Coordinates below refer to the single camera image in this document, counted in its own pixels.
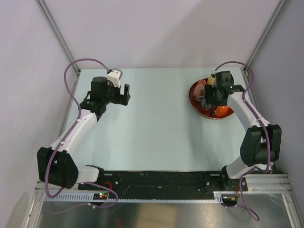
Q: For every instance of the yellow mug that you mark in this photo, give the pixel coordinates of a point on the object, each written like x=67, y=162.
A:
x=210, y=81

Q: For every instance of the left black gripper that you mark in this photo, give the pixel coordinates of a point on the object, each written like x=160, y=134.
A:
x=121, y=99

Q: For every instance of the orange mug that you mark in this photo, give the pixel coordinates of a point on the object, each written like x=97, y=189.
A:
x=219, y=110

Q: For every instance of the red round tray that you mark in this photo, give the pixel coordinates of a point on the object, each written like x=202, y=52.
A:
x=198, y=103

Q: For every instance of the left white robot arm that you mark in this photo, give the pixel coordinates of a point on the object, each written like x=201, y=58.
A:
x=55, y=163

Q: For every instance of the right aluminium frame post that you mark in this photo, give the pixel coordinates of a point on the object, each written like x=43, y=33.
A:
x=274, y=18

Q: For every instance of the left aluminium frame post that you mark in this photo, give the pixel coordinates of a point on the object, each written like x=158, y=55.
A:
x=55, y=29

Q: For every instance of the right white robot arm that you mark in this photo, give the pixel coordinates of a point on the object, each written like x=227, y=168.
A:
x=261, y=144

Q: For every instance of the small pink cup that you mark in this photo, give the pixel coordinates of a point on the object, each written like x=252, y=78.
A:
x=202, y=82

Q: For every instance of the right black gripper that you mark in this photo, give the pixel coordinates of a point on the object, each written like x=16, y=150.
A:
x=209, y=89

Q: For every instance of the pink mug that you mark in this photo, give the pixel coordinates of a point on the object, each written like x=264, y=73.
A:
x=198, y=90

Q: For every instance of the aluminium rail bar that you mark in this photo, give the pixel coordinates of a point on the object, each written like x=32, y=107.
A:
x=270, y=183

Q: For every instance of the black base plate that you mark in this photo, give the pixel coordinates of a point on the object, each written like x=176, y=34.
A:
x=169, y=185

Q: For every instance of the grey mug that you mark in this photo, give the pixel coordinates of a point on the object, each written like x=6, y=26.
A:
x=203, y=103

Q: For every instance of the aluminium frame post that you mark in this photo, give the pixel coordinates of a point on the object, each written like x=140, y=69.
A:
x=274, y=18
x=55, y=29

